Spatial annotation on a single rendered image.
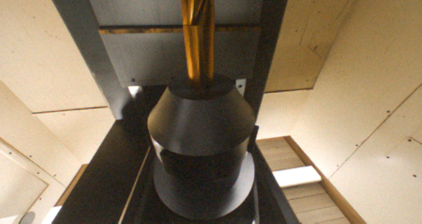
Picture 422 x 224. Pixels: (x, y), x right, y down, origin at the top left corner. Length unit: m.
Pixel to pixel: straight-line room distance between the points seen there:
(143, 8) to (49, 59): 0.76
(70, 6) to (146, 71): 0.24
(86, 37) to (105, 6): 0.13
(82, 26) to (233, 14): 0.45
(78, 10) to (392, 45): 1.30
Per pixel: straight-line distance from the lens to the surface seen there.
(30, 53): 1.18
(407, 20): 1.16
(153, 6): 0.48
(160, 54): 0.49
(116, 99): 0.65
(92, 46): 0.60
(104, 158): 0.55
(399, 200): 1.31
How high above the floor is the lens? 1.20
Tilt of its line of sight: 34 degrees up
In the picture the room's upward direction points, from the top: 180 degrees clockwise
